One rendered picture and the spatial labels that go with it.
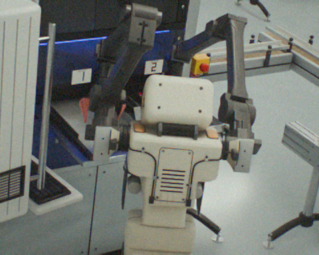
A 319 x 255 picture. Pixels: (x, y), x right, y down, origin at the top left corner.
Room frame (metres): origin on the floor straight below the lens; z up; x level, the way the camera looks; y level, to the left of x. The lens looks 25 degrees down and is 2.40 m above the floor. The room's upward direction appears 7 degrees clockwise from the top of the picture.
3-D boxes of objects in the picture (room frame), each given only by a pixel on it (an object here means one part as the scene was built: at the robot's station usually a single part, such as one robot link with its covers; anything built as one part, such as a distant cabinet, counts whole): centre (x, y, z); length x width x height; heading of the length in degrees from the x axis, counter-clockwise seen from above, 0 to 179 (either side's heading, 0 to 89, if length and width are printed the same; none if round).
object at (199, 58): (3.35, -0.21, 0.99); 0.08 x 0.07 x 0.07; 34
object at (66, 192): (2.56, 0.40, 0.82); 0.40 x 0.14 x 0.02; 44
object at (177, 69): (3.03, -0.10, 1.10); 0.07 x 0.06 x 0.07; 14
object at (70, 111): (2.92, 0.22, 0.90); 0.34 x 0.26 x 0.04; 34
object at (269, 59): (3.62, -0.37, 0.92); 0.69 x 0.16 x 0.16; 124
